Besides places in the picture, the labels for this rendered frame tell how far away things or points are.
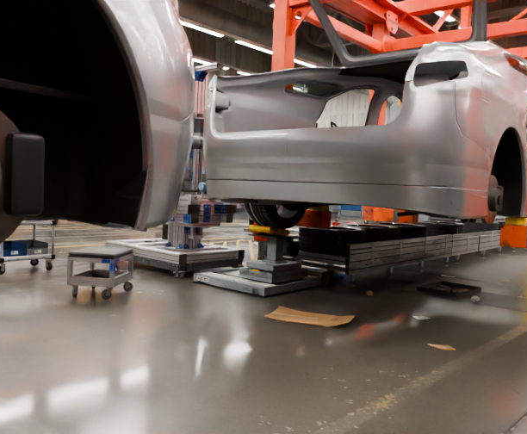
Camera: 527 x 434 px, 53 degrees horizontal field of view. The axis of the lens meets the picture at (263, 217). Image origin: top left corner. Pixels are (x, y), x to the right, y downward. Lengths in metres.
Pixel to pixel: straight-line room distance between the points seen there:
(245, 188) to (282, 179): 0.33
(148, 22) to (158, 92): 0.16
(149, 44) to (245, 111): 2.80
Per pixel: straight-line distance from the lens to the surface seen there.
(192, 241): 5.36
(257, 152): 3.25
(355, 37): 6.45
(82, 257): 4.04
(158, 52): 1.32
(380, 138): 2.80
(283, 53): 5.27
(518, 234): 4.11
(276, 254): 4.53
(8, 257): 5.20
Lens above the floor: 0.85
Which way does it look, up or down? 3 degrees down
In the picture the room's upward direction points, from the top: 3 degrees clockwise
